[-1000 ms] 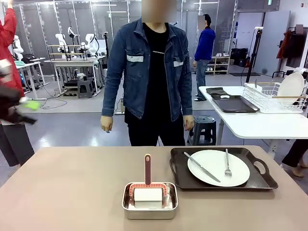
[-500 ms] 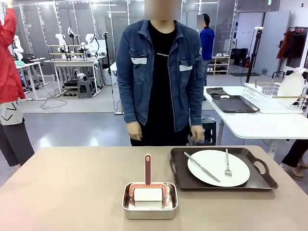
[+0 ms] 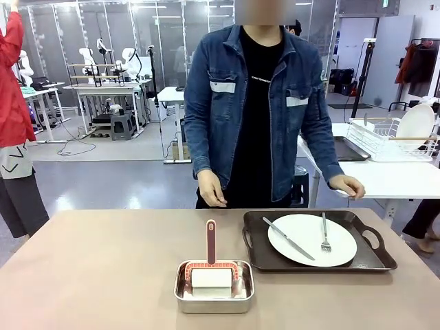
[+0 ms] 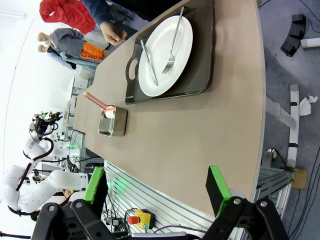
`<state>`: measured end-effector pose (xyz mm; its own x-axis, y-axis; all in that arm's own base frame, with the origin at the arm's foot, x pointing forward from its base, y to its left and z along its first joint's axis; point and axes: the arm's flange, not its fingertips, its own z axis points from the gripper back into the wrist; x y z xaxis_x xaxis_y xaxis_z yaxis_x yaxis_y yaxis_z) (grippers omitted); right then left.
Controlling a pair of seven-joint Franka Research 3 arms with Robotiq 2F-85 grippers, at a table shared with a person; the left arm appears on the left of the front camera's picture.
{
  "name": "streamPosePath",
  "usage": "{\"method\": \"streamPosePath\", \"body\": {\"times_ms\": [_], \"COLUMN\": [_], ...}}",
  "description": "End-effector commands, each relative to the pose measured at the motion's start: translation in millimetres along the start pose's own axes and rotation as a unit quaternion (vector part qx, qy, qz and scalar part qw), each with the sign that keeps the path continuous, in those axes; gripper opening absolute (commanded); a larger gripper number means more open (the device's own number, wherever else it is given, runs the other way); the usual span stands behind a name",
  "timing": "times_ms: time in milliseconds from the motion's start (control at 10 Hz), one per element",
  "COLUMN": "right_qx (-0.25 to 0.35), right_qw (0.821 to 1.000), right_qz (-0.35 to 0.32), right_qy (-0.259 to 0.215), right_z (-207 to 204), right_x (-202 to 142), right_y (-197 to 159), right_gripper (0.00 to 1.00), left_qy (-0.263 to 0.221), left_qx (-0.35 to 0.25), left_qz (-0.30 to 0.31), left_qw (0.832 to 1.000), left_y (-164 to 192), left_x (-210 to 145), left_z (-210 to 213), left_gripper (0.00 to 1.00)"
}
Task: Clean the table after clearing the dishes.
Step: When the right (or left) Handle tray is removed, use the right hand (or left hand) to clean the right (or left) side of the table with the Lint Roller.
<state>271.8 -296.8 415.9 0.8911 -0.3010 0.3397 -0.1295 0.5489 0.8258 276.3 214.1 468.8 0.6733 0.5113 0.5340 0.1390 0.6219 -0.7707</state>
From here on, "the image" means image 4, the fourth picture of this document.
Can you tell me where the rectangular steel container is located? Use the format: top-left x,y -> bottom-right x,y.
97,103 -> 129,138

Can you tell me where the red jacket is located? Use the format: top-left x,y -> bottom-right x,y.
39,0 -> 97,36

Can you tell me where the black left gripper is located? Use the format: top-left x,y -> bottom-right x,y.
29,111 -> 63,137

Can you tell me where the person's left forearm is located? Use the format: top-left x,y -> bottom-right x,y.
80,0 -> 111,26

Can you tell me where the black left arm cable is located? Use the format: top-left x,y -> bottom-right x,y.
15,136 -> 55,194

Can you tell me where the aluminium profile frame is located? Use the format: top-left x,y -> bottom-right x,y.
103,159 -> 294,240

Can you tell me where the person in denim jacket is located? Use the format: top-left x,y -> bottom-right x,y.
79,0 -> 191,36

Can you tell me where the white tube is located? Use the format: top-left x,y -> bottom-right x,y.
300,37 -> 320,49

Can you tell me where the silver table knife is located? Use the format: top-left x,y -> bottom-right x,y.
139,39 -> 160,87

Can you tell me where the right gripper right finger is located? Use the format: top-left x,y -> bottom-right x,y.
199,165 -> 290,240

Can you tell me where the white table leg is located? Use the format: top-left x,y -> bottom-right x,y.
264,84 -> 301,169

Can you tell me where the silver fork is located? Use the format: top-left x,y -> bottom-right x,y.
160,6 -> 185,75

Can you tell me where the black foot pedal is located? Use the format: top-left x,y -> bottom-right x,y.
280,13 -> 307,57

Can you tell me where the white round plate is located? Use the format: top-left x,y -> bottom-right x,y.
137,15 -> 194,98

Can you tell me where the small cardboard box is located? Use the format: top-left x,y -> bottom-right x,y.
291,168 -> 308,190

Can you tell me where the person's left hand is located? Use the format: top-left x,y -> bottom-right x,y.
99,20 -> 128,47

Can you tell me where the dark brown serving tray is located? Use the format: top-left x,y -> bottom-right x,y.
124,0 -> 216,106

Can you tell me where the yellow emergency stop button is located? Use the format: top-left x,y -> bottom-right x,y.
127,208 -> 156,231

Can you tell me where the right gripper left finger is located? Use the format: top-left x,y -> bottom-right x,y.
31,166 -> 119,240

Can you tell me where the crumpled white paper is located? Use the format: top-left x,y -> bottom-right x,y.
298,93 -> 319,117

